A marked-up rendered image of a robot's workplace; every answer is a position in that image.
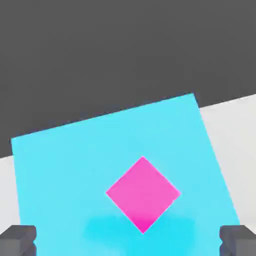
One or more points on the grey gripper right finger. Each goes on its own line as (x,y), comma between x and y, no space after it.
(239,241)

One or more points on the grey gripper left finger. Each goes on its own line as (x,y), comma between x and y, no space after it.
(17,241)

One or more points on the small pink cube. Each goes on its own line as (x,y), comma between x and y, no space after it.
(143,195)

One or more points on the large cyan box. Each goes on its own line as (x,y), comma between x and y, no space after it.
(80,180)

